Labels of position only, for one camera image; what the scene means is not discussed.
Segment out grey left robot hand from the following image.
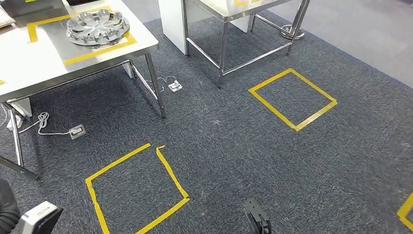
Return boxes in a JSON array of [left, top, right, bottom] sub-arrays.
[[0, 179, 20, 234]]

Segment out stainless steel workbench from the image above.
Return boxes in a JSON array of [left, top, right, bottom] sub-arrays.
[[0, 0, 167, 181]]

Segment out yellow floor tape square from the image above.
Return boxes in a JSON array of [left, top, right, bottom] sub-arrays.
[[85, 143, 190, 234], [396, 192, 413, 232], [247, 68, 338, 133]]

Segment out white power strip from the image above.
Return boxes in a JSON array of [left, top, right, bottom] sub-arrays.
[[6, 115, 24, 131]]

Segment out metal floor socket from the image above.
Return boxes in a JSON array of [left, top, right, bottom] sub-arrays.
[[68, 124, 87, 140], [168, 80, 184, 93]]

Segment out white flat device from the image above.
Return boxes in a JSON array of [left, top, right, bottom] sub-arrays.
[[0, 5, 16, 29]]

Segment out silver wheel hubcap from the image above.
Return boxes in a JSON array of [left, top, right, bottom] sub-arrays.
[[66, 9, 131, 47]]

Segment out white cabinet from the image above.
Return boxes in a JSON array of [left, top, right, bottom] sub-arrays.
[[158, 0, 256, 56]]

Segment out stainless steel table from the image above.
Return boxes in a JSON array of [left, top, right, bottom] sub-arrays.
[[180, 0, 311, 89]]

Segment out chrome stanchion base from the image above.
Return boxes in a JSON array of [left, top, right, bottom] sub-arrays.
[[280, 24, 306, 40]]

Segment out coiled white cable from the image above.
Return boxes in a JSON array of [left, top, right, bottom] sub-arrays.
[[18, 111, 70, 137]]

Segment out thin white cable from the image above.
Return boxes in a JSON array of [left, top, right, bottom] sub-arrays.
[[144, 76, 179, 94]]

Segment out black robot bracket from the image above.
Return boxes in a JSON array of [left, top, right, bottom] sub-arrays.
[[244, 198, 272, 234]]

